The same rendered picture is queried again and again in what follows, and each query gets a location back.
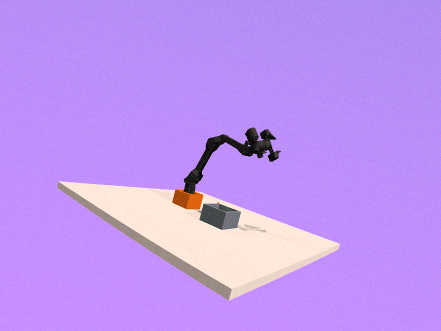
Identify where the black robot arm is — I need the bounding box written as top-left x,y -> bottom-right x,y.
182,127 -> 267,194

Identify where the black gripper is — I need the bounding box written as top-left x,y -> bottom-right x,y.
260,129 -> 281,162

